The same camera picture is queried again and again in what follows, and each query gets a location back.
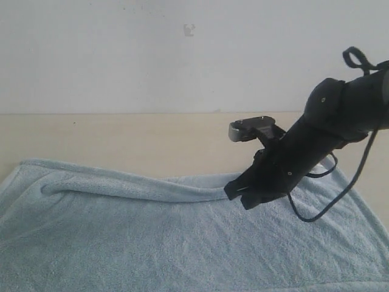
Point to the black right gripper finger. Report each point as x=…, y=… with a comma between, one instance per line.
x=251, y=179
x=252, y=198

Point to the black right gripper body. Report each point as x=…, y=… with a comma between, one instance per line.
x=298, y=152

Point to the light blue fluffy towel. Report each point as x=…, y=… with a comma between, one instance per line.
x=65, y=227

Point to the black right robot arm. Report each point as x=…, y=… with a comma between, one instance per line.
x=337, y=113

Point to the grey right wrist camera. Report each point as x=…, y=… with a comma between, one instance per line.
x=262, y=128

